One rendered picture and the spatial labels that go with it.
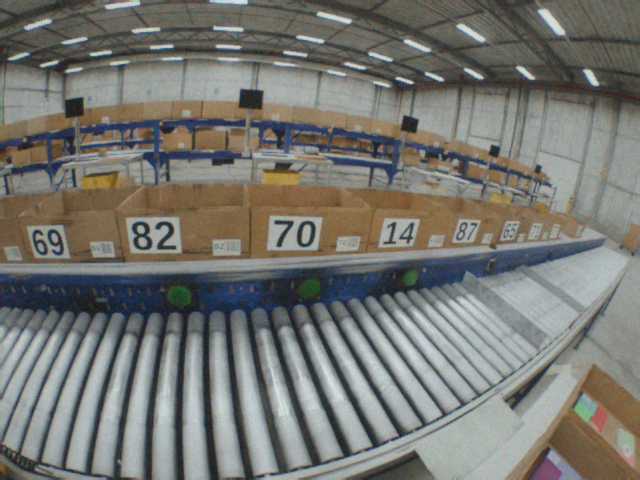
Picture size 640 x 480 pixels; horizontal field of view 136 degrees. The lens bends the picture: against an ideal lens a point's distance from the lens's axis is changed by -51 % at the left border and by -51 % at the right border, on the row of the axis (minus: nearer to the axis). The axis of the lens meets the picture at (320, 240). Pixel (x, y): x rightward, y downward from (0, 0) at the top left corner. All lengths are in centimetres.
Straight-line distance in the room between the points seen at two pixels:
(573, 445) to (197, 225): 112
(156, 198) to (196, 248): 35
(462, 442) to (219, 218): 82
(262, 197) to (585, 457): 129
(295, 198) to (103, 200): 78
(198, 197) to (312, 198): 45
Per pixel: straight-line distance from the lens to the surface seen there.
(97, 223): 84
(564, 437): 78
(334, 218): 81
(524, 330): 111
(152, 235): 79
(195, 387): 64
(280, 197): 104
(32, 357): 92
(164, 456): 58
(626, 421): 111
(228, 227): 75
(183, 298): 79
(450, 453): 64
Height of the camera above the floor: 127
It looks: 24 degrees down
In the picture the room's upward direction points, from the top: 7 degrees clockwise
